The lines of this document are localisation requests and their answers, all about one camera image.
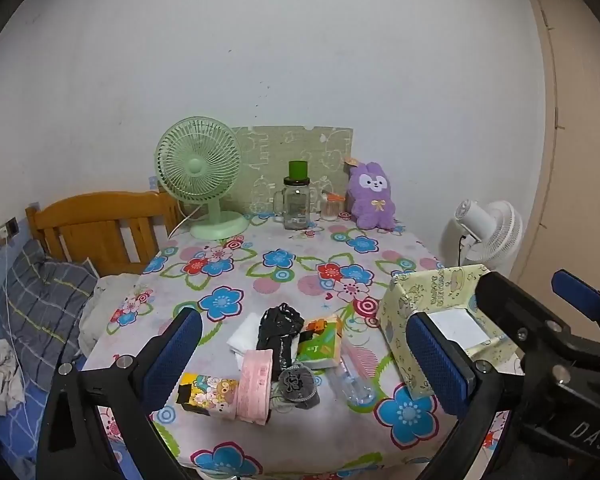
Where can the black plastic bag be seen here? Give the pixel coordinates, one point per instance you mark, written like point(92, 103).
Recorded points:
point(277, 330)

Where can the yellow patterned storage box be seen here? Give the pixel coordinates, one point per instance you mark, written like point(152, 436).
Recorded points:
point(450, 280)

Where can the white cloth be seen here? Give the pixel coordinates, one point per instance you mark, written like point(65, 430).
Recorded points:
point(0, 380)
point(242, 337)

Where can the clear plastic bottle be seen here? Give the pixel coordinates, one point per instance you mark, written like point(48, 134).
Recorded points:
point(352, 382)

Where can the floral tablecloth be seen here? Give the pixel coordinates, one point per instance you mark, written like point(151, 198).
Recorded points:
point(280, 285)

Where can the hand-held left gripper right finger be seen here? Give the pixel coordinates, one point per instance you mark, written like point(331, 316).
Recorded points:
point(437, 365)

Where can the white standing fan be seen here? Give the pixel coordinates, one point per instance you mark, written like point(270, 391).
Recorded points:
point(500, 235)

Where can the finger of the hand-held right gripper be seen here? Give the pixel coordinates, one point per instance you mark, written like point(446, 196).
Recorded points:
point(577, 292)
point(510, 305)

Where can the wall socket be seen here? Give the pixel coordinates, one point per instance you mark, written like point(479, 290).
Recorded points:
point(7, 231)

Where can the small glass jar orange lid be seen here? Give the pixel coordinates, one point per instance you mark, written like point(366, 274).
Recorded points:
point(331, 208)

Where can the cartoon printed pouch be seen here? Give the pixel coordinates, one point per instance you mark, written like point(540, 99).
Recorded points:
point(212, 392)

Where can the green desk fan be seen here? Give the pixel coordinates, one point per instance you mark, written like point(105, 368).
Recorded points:
point(196, 165)

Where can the white crumpled cloth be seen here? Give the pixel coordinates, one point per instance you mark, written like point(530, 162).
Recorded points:
point(0, 380)

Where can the green tissue pack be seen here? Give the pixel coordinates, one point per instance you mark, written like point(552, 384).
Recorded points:
point(322, 345)

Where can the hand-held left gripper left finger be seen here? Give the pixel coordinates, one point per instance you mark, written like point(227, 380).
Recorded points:
point(172, 355)

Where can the green patterned board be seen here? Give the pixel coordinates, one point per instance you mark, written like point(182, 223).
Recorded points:
point(290, 145)

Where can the beige door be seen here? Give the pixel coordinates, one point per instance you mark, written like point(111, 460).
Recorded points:
point(580, 135)

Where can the glass mug jar green lid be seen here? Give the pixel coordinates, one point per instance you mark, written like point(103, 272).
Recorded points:
point(297, 205)

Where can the grey plaid pillow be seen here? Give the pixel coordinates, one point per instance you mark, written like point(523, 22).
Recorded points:
point(45, 310)

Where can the blue bed sheet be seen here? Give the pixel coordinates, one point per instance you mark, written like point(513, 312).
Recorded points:
point(15, 435)

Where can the white bedding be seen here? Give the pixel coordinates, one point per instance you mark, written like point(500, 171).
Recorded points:
point(110, 295)

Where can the purple plush rabbit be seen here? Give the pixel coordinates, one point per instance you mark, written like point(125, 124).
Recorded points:
point(372, 200)

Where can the wooden bed headboard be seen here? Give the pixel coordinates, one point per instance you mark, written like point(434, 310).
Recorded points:
point(95, 230)

